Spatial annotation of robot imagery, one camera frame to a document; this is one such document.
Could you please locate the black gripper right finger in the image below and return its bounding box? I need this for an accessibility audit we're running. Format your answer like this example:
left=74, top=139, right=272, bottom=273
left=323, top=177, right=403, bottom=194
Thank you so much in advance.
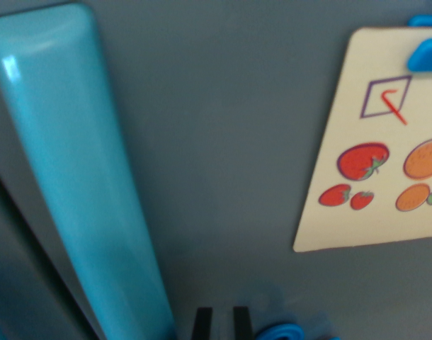
left=232, top=306, right=254, bottom=340

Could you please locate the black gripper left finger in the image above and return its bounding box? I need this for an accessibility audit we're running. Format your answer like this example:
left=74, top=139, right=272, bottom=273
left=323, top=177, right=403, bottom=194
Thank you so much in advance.
left=191, top=307, right=214, bottom=340

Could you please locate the grey-blue door with display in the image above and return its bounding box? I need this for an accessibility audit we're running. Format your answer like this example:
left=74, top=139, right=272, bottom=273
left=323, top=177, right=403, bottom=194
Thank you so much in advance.
left=0, top=166, right=103, bottom=340

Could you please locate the blue letter magnet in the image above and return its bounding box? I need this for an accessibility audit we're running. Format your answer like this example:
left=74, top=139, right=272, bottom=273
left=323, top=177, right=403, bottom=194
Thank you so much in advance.
left=254, top=322, right=336, bottom=340

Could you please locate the cream vegetable picture card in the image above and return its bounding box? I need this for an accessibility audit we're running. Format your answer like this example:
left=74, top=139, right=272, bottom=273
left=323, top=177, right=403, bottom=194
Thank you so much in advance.
left=292, top=27, right=432, bottom=253

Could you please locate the blue clip magnet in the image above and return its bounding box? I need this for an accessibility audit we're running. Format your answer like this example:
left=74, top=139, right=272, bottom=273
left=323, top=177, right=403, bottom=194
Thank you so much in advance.
left=406, top=13, right=432, bottom=74

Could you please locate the teal handle of magnet door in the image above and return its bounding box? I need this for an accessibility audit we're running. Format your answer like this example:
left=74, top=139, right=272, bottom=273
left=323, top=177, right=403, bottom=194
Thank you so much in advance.
left=0, top=3, right=176, bottom=340

